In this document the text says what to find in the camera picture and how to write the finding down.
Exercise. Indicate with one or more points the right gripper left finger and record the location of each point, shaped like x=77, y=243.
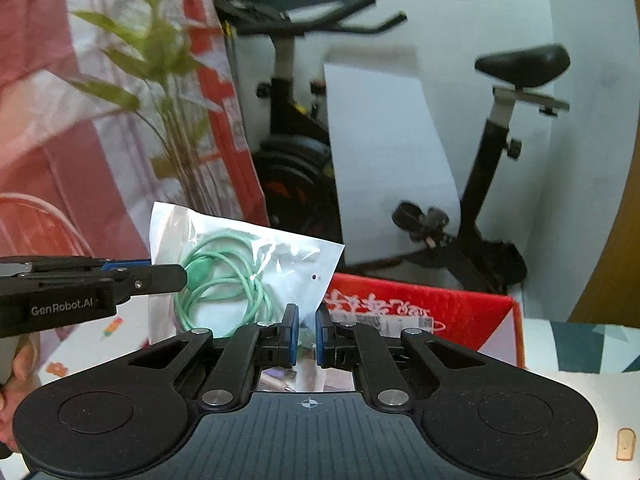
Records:
x=288, y=335

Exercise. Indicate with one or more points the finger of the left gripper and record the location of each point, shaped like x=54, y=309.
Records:
x=125, y=262
x=144, y=279

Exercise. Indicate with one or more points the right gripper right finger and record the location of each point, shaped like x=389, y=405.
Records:
x=324, y=337

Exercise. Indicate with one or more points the person's left hand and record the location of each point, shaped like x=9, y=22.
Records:
x=23, y=380

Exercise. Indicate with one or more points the black exercise bike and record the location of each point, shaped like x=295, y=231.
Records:
x=295, y=167

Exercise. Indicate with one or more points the red strawberry cardboard box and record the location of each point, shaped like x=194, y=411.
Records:
x=489, y=324

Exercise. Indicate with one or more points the red patterned backdrop cloth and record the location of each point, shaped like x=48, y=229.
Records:
x=107, y=108

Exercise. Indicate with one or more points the white foam board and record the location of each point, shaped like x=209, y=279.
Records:
x=385, y=151

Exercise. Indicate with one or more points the wooden door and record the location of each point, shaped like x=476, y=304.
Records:
x=612, y=293

